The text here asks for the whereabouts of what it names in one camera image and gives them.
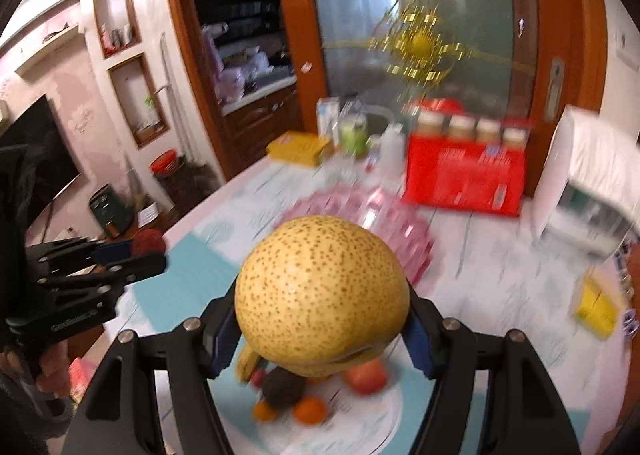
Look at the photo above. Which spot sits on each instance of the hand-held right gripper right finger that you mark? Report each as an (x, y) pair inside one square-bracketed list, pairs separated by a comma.
[(420, 350)]

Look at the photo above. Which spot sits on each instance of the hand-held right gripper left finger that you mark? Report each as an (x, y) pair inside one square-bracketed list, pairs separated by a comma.
[(223, 341)]

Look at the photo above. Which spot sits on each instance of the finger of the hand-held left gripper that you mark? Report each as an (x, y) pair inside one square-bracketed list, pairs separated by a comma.
[(145, 265), (114, 250)]

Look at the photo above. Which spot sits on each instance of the red hawthorn fruit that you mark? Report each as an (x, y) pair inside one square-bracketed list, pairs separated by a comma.
[(148, 241), (257, 378)]

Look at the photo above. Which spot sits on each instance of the red apple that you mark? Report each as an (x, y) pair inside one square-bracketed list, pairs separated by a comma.
[(367, 376)]

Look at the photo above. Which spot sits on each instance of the yellow speckled pear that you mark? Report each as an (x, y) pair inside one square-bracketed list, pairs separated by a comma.
[(320, 295)]

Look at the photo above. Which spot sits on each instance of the pink glass fruit plate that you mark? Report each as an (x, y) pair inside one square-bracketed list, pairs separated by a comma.
[(400, 235)]

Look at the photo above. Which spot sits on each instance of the person's left hand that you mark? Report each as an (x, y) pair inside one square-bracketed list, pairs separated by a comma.
[(50, 370)]

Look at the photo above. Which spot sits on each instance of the banana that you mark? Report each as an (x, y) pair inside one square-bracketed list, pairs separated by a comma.
[(247, 362)]

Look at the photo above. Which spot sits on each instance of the dark green appliance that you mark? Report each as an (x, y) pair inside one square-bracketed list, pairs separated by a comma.
[(107, 210)]

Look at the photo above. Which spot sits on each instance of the dark avocado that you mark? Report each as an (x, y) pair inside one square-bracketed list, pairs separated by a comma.
[(282, 387)]

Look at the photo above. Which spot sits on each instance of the orange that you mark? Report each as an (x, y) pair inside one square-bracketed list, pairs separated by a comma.
[(310, 410), (264, 412)]

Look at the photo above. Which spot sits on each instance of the dark wicker basket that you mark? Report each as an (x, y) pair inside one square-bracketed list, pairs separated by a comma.
[(190, 187)]

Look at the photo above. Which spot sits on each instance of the round white printed placemat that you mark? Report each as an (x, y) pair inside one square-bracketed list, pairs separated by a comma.
[(360, 420)]

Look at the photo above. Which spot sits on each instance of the red plastic basket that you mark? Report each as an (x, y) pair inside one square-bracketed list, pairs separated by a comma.
[(165, 162)]

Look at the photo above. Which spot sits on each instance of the teal white printed tablecloth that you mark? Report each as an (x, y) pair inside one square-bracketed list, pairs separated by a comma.
[(500, 285)]

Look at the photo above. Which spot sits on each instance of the black television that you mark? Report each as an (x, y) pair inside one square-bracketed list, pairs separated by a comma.
[(40, 160)]

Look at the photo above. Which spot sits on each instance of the red printed pack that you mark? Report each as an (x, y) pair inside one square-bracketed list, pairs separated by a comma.
[(460, 175)]

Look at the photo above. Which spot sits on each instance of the yellow packet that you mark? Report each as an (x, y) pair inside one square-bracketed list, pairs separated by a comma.
[(597, 310)]

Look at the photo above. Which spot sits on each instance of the wooden kitchen cabinet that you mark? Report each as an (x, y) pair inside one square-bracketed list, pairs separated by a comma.
[(260, 120)]

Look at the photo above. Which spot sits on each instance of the yellow flat box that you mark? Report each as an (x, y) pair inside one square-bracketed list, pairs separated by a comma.
[(300, 147)]

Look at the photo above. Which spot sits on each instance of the white plastic bottle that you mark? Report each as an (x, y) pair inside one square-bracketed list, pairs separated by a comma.
[(392, 147)]

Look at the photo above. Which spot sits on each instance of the colourful small boxes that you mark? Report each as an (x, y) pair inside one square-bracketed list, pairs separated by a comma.
[(627, 285)]

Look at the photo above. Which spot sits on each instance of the white countertop appliance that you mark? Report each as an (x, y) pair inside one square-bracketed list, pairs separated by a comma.
[(565, 185)]

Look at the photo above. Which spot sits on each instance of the green white bottle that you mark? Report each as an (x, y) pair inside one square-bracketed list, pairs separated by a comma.
[(353, 134)]

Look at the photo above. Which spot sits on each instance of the tan jar white lid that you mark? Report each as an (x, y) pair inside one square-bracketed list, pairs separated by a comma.
[(430, 124), (514, 136), (488, 130), (461, 126)]

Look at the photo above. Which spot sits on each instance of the white blue carton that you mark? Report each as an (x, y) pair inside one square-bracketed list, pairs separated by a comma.
[(327, 117)]

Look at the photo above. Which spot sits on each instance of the gold hanging ornament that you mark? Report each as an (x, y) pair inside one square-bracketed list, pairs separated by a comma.
[(415, 42)]

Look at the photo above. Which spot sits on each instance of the wooden glass sliding door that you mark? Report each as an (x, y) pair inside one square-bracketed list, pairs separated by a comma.
[(350, 10)]

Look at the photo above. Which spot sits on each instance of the wooden wall niche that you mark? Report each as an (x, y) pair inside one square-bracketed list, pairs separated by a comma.
[(117, 10), (140, 100)]

